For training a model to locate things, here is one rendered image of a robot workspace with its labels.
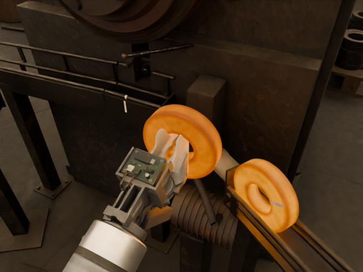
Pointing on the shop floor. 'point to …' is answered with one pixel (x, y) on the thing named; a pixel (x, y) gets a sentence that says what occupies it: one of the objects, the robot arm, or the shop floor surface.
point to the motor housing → (200, 228)
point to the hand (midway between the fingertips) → (181, 136)
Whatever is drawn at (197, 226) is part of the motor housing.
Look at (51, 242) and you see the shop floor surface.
